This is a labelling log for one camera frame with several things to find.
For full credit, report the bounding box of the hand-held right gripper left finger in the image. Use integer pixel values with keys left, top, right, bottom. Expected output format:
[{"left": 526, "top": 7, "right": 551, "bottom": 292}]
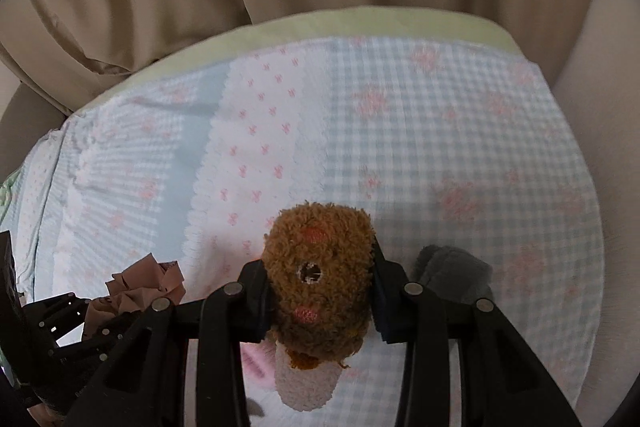
[{"left": 62, "top": 259, "right": 274, "bottom": 427}]

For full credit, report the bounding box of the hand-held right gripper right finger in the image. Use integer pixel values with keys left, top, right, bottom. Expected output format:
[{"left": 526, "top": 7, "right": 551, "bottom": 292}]
[{"left": 369, "top": 239, "right": 583, "bottom": 427}]

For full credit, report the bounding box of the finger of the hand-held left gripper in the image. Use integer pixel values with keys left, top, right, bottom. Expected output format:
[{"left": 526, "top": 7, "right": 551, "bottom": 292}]
[
  {"left": 49, "top": 311, "right": 147, "bottom": 364},
  {"left": 22, "top": 292, "right": 95, "bottom": 344}
]

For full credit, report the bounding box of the dusty pink cloth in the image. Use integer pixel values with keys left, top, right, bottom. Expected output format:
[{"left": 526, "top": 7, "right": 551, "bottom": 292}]
[{"left": 82, "top": 257, "right": 187, "bottom": 340}]

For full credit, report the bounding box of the brown plush toy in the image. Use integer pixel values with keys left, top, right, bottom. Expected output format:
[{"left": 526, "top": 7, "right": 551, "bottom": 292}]
[{"left": 262, "top": 202, "right": 377, "bottom": 413}]

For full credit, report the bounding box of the blue checked floral blanket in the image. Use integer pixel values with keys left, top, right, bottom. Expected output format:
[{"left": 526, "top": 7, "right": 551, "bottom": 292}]
[{"left": 15, "top": 34, "right": 603, "bottom": 427}]

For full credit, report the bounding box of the light green bed sheet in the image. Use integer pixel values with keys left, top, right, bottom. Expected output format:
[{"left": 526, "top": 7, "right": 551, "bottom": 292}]
[{"left": 0, "top": 7, "right": 525, "bottom": 220}]

